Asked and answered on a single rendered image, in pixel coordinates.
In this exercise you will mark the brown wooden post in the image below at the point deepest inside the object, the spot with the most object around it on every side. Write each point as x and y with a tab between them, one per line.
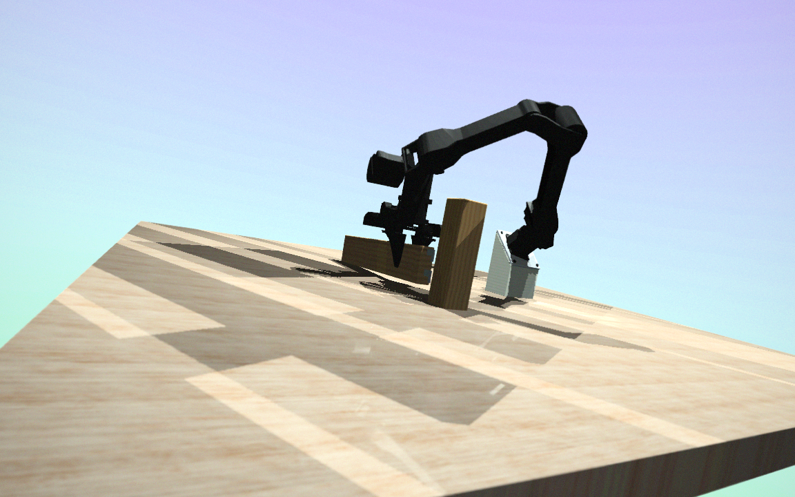
457	253

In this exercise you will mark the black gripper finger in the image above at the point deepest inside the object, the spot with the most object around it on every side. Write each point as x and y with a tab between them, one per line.
423	241
397	241

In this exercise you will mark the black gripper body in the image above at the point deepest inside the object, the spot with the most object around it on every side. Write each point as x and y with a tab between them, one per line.
413	209

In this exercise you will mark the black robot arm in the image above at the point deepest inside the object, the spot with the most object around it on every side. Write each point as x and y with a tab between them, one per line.
439	149

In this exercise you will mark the dark brown wooden rail with steel hooks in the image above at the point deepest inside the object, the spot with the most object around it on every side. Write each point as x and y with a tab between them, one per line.
376	255

